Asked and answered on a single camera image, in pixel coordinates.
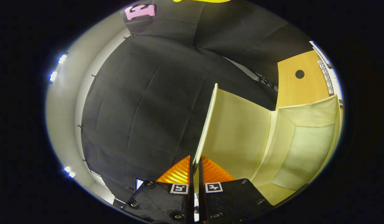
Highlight patterned grey strip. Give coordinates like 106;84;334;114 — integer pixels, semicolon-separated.
317;59;335;94

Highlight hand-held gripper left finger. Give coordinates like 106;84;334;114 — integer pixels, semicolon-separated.
122;156;194;224

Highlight black backdrop cloth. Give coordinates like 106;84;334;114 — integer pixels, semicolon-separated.
82;0;314;199

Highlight green fabric storage box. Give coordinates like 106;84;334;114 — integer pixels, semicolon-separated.
194;83;342;206

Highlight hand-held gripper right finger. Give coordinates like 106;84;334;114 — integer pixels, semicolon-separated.
198;156;273;224

